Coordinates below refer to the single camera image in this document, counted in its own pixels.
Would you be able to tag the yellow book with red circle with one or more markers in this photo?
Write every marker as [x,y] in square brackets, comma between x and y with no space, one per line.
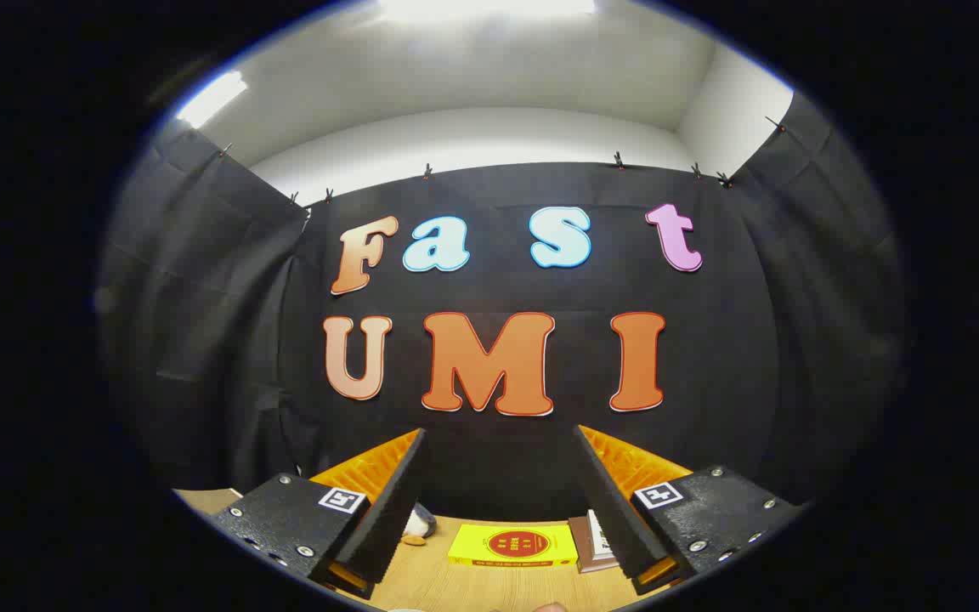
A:
[472,544]

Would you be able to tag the ceiling light panel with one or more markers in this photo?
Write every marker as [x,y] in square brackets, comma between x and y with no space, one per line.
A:
[489,8]
[211,99]

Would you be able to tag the penguin plush toy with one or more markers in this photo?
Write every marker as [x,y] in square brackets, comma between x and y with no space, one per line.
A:
[421,518]

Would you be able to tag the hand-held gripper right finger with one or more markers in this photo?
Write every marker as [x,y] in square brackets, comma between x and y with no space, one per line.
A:
[617,510]

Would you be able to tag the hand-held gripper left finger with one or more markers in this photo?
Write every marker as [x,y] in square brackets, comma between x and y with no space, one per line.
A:
[392,510]

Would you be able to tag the white cover book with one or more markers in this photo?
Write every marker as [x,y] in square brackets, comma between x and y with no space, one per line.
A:
[598,535]

